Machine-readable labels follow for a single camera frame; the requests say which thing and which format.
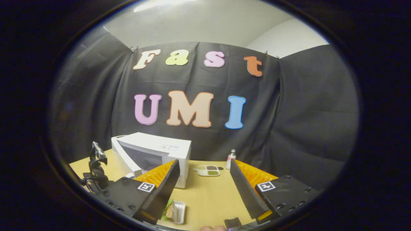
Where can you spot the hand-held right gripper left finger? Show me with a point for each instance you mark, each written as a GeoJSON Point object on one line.
{"type": "Point", "coordinates": [160, 195]}

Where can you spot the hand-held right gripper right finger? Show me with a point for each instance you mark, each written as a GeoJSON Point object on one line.
{"type": "Point", "coordinates": [245, 192]}

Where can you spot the sandwich with green lettuce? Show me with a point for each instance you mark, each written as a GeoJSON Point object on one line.
{"type": "Point", "coordinates": [169, 211]}

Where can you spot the white microwave oven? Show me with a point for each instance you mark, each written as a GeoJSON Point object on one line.
{"type": "Point", "coordinates": [154, 144]}

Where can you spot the white plastic tray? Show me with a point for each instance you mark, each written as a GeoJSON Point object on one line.
{"type": "Point", "coordinates": [179, 211]}

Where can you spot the clear bottle with pink label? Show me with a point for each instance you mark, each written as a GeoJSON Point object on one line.
{"type": "Point", "coordinates": [231, 158]}

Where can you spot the white divided condiment dish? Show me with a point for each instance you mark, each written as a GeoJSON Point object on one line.
{"type": "Point", "coordinates": [208, 170]}

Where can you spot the black backdrop cloth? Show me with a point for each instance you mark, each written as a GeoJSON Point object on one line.
{"type": "Point", "coordinates": [305, 122]}

